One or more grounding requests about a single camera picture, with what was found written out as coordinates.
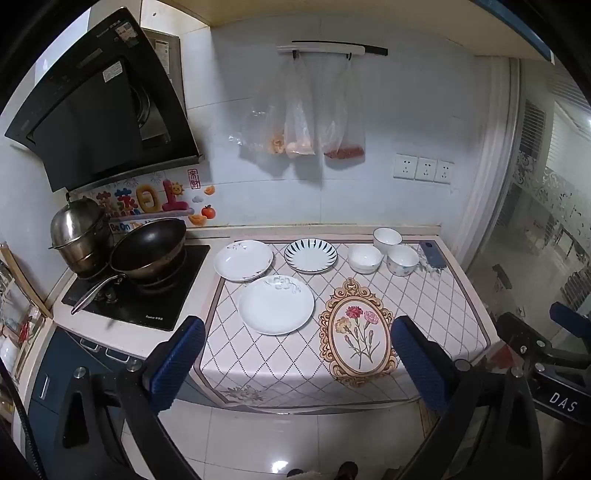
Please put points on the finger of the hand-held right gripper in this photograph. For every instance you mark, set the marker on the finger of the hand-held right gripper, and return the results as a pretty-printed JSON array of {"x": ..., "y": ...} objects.
[
  {"x": 570, "y": 316},
  {"x": 521, "y": 334}
]

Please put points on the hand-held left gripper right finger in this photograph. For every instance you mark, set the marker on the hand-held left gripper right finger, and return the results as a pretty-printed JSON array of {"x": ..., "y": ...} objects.
[{"x": 418, "y": 364}]

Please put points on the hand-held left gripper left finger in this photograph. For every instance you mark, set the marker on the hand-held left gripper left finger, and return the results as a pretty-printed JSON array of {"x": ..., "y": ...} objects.
[{"x": 181, "y": 364}]

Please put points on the white bowl with blue pattern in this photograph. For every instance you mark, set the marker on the white bowl with blue pattern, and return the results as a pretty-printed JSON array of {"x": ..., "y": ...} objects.
[{"x": 402, "y": 263}]

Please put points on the large white plate grey flower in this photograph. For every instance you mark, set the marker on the large white plate grey flower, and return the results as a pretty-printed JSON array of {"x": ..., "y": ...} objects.
[{"x": 276, "y": 307}]

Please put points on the wide white bowl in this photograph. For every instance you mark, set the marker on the wide white bowl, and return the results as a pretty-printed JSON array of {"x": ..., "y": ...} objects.
[{"x": 364, "y": 261}]

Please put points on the white plate with dark sprig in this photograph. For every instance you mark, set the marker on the white plate with dark sprig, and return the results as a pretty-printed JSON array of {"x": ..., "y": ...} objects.
[{"x": 242, "y": 262}]

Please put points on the plain white bowl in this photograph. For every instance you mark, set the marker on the plain white bowl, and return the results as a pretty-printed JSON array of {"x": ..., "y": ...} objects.
[{"x": 387, "y": 240}]

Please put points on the blue striped plate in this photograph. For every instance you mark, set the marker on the blue striped plate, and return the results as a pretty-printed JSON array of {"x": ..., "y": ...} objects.
[{"x": 310, "y": 256}]

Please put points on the black glass cooktop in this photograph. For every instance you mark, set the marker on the black glass cooktop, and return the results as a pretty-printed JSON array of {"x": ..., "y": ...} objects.
[{"x": 152, "y": 304}]

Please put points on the diamond pattern floral tablecloth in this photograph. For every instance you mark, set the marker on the diamond pattern floral tablecloth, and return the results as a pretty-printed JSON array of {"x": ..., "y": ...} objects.
[{"x": 277, "y": 360}]

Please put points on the glass sliding door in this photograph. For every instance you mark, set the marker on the glass sliding door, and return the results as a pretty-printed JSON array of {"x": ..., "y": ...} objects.
[{"x": 531, "y": 221}]

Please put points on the blue smartphone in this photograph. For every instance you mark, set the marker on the blue smartphone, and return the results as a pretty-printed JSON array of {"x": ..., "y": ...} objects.
[{"x": 433, "y": 254}]

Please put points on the blue base cabinet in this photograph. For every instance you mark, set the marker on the blue base cabinet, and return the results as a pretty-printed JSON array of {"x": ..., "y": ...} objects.
[{"x": 69, "y": 369}]

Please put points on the stainless steel steamer pot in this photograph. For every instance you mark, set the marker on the stainless steel steamer pot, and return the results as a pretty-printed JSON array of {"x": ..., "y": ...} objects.
[{"x": 78, "y": 230}]

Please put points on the wooden board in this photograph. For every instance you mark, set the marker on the wooden board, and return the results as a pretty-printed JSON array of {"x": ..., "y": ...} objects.
[{"x": 27, "y": 281}]

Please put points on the clear plastic bag red contents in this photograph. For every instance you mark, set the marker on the clear plastic bag red contents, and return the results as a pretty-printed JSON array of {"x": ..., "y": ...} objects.
[{"x": 344, "y": 124}]

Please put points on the clear plastic bag orange contents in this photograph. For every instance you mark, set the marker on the clear plastic bag orange contents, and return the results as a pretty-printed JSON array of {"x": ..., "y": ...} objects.
[{"x": 265, "y": 124}]

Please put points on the black range hood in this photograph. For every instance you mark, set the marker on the black range hood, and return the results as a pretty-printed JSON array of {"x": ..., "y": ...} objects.
[{"x": 92, "y": 110}]

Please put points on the clear plastic bag pale contents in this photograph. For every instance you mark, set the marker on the clear plastic bag pale contents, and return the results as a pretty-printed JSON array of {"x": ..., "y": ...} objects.
[{"x": 299, "y": 120}]

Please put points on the colourful wall stickers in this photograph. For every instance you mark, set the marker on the colourful wall stickers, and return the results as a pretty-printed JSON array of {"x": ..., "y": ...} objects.
[{"x": 157, "y": 198}]

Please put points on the white wall socket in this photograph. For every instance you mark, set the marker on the white wall socket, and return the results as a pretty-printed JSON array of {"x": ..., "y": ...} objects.
[
  {"x": 444, "y": 171},
  {"x": 405, "y": 167},
  {"x": 425, "y": 169}
]

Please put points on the wall hook rail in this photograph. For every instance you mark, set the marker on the wall hook rail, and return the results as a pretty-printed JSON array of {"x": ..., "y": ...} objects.
[{"x": 332, "y": 47}]

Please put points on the wooden wall cabinet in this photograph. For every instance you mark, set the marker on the wooden wall cabinet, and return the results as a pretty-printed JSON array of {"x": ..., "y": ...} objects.
[{"x": 369, "y": 23}]

